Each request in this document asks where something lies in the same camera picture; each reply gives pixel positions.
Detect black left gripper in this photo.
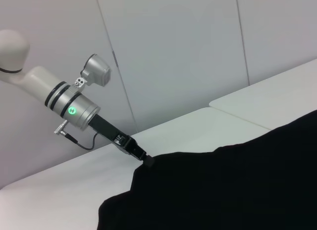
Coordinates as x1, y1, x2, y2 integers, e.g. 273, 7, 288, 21
89, 114, 155, 168

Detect black shirt with white print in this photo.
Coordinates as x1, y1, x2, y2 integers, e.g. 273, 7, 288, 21
98, 108, 317, 230

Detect left arm cable with plug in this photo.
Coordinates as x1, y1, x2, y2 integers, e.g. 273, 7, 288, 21
53, 120, 99, 151

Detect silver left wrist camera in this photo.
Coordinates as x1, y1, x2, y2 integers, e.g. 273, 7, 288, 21
74, 54, 111, 89

